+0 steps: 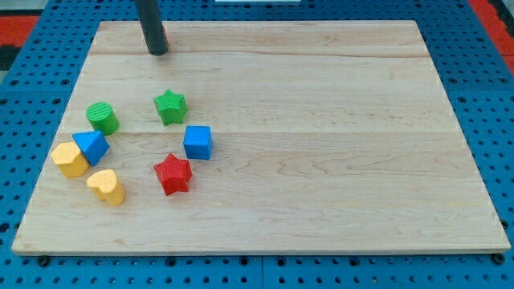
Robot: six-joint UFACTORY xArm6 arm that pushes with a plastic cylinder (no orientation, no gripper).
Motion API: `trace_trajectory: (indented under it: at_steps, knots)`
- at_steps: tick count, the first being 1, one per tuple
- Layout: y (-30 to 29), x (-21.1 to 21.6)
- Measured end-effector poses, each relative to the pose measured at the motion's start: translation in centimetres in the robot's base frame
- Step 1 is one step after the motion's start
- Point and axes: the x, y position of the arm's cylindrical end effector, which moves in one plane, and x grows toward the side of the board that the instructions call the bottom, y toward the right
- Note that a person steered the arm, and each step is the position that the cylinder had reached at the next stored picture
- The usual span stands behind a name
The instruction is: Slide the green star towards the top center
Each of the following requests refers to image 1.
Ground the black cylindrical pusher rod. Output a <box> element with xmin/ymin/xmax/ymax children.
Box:
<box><xmin>134</xmin><ymin>0</ymin><xmax>169</xmax><ymax>56</ymax></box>

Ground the green star block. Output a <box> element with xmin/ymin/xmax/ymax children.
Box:
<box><xmin>153</xmin><ymin>89</ymin><xmax>188</xmax><ymax>126</ymax></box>

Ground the red star block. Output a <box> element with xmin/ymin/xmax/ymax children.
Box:
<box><xmin>153</xmin><ymin>153</ymin><xmax>193</xmax><ymax>196</ymax></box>

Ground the green cylinder block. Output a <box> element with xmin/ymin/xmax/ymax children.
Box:
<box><xmin>86</xmin><ymin>102</ymin><xmax>120</xmax><ymax>136</ymax></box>

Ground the blue cube block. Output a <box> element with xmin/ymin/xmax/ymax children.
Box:
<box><xmin>183</xmin><ymin>125</ymin><xmax>213</xmax><ymax>160</ymax></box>

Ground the blue triangle block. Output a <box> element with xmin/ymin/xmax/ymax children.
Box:
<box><xmin>72</xmin><ymin>130</ymin><xmax>109</xmax><ymax>166</ymax></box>

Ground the yellow hexagon block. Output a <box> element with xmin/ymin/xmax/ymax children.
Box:
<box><xmin>51</xmin><ymin>142</ymin><xmax>90</xmax><ymax>178</ymax></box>

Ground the yellow heart block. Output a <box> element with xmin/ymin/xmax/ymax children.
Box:
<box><xmin>87</xmin><ymin>169</ymin><xmax>125</xmax><ymax>206</ymax></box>

